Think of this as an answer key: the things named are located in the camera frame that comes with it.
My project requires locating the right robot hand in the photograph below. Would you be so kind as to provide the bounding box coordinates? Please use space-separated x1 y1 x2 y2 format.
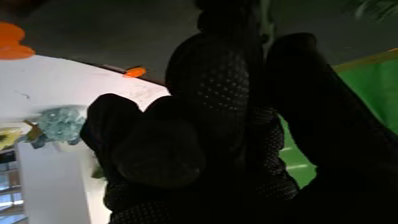
78 0 398 224

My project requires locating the light blue flower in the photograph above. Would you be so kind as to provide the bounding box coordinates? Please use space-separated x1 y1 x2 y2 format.
30 106 89 150

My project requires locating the yellow flower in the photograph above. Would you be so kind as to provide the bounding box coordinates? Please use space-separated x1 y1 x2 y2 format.
0 127 25 152

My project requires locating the dark mat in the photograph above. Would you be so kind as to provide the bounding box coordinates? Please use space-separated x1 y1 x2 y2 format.
0 0 203 86

